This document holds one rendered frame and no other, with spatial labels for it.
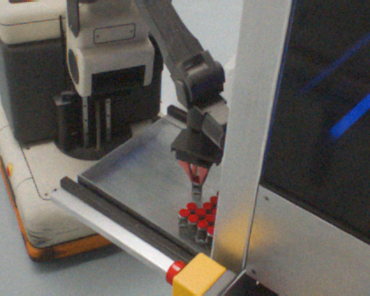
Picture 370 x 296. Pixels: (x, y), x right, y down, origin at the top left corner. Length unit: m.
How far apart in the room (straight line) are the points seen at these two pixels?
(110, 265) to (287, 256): 1.47
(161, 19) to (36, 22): 1.03
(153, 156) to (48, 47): 0.86
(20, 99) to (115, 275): 0.67
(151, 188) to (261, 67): 0.61
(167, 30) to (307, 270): 0.48
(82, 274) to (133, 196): 1.05
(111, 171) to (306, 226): 0.60
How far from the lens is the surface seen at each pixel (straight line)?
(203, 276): 1.07
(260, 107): 0.90
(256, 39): 0.85
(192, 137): 1.28
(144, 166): 1.47
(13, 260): 2.49
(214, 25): 3.78
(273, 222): 0.99
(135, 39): 2.03
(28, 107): 2.37
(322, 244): 0.97
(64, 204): 1.39
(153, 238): 1.29
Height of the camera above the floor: 1.85
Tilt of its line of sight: 39 degrees down
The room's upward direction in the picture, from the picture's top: 5 degrees clockwise
